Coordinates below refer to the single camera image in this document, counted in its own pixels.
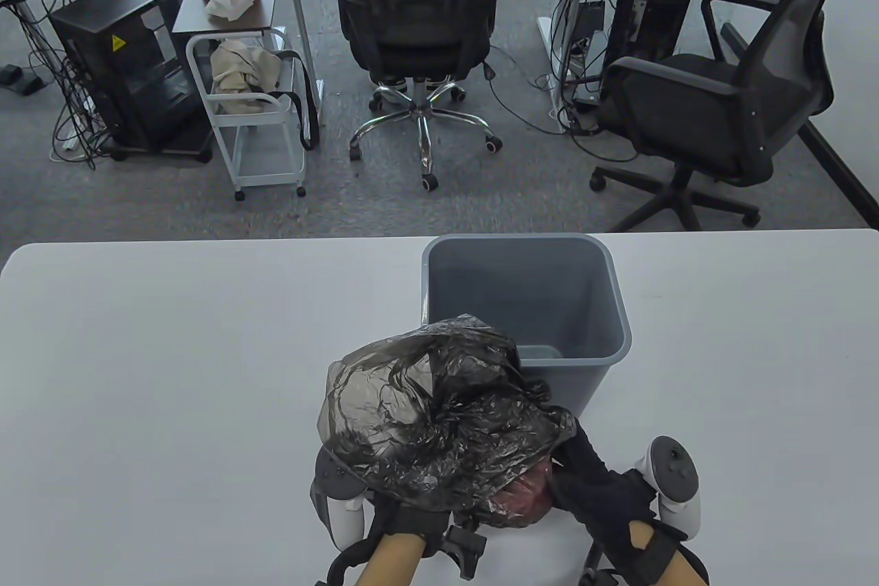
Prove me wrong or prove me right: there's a grey white right hand controller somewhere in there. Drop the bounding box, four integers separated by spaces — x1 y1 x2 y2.
632 436 703 539

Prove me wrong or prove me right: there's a black left glove cable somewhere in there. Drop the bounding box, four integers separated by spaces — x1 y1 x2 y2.
326 540 376 586

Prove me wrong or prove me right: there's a person's right hand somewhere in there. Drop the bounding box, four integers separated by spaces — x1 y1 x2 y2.
549 421 687 585

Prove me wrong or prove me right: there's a black cable tangle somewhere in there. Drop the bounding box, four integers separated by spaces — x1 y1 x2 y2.
489 0 643 164
14 0 114 169

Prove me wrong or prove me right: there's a white metal pole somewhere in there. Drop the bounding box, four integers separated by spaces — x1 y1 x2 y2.
277 0 325 126

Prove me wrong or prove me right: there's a crumpled pink paper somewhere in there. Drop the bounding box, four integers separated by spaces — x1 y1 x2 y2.
491 462 554 526

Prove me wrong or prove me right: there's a person's left hand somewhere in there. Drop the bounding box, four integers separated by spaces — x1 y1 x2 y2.
367 497 450 556

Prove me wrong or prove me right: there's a white rolling cart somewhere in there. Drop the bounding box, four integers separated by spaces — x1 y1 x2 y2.
172 0 310 202

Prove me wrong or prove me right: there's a black mesh office chair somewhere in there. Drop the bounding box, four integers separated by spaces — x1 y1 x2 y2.
589 0 879 233

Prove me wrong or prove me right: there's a person's left forearm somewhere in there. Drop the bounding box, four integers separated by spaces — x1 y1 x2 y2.
361 532 426 586

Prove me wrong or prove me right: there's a black computer tower yellow sticker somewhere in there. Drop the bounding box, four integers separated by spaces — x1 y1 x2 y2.
49 0 214 164

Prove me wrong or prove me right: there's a grey plastic trash bin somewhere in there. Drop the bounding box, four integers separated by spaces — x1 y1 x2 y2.
420 234 632 418

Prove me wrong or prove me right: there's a black chair with chrome base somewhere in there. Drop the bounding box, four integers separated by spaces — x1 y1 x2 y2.
331 0 504 192

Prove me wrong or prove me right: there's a black plastic garbage bag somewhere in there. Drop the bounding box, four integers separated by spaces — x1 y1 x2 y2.
316 315 579 529

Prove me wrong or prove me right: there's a grey white hand controller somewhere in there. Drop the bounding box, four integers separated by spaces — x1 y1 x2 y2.
310 449 372 552
632 436 703 539

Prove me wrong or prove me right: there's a black foot pedal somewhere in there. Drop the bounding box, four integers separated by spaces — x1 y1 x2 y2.
0 64 49 96

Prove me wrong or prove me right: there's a grey white left hand controller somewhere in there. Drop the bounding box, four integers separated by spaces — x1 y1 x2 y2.
310 449 372 552

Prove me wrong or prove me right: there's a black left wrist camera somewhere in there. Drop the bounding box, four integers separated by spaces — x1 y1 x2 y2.
443 524 488 577

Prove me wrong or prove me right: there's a beige cloth bag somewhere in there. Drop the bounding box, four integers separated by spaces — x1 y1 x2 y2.
209 40 284 116

